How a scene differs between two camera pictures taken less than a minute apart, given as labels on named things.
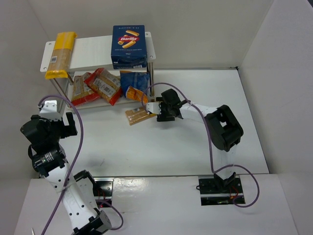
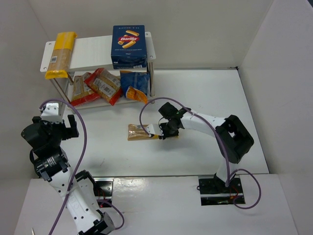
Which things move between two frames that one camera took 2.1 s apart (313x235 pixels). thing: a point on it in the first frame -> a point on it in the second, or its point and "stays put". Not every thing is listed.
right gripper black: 162,111 -> 165,130
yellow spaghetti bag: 136,115 -> 135,131
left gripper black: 67,126 stays put
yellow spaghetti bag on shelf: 61,56 stays put
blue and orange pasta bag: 135,85 stays put
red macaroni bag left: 82,93 stays put
